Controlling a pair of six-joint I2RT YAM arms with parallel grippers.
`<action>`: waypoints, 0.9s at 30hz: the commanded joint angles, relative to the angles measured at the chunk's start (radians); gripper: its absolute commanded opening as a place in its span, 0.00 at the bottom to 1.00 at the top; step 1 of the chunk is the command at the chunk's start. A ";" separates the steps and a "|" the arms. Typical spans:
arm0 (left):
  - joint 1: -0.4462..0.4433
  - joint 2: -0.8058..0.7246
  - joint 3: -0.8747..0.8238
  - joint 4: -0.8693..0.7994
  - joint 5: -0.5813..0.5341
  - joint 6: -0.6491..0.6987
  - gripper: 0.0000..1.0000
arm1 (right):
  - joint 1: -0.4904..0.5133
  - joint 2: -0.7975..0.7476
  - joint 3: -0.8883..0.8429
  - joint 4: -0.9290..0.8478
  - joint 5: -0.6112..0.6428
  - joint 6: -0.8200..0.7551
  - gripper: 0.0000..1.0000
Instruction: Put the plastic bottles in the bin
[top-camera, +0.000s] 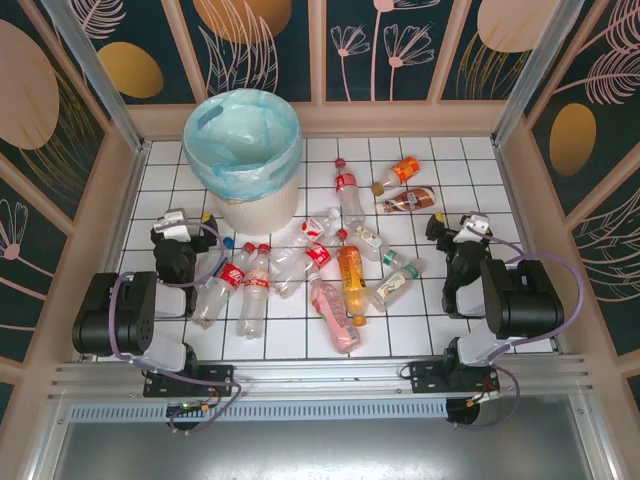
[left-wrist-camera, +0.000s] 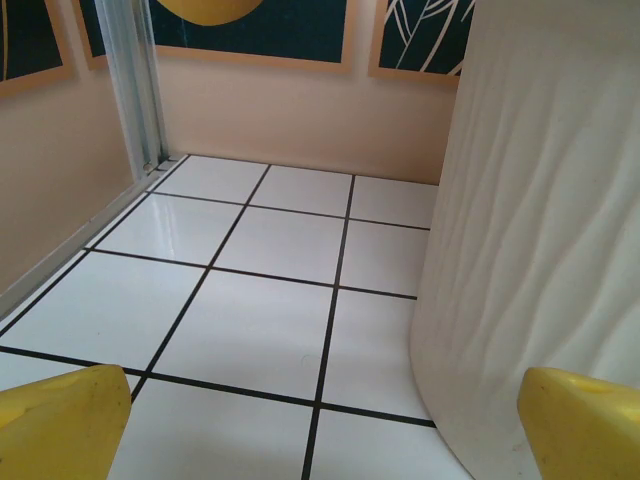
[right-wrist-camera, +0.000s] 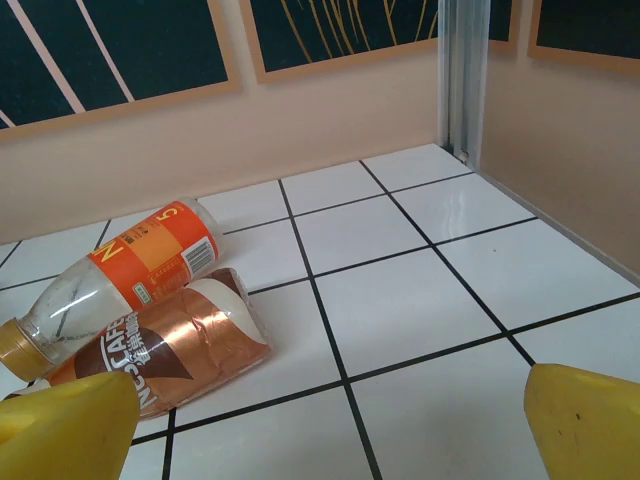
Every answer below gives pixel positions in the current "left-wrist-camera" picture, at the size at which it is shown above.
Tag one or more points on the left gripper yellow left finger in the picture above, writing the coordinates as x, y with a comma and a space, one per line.
60, 430

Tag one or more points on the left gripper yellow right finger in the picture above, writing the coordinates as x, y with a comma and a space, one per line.
585, 435

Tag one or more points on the white ribbed waste bin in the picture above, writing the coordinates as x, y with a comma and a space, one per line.
525, 225

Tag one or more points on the aluminium side rail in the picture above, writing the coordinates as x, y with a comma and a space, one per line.
75, 242

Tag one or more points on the aluminium frame post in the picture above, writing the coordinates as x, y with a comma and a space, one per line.
132, 90

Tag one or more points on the dark floral wall panel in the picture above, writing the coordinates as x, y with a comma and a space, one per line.
425, 35
280, 25
25, 45

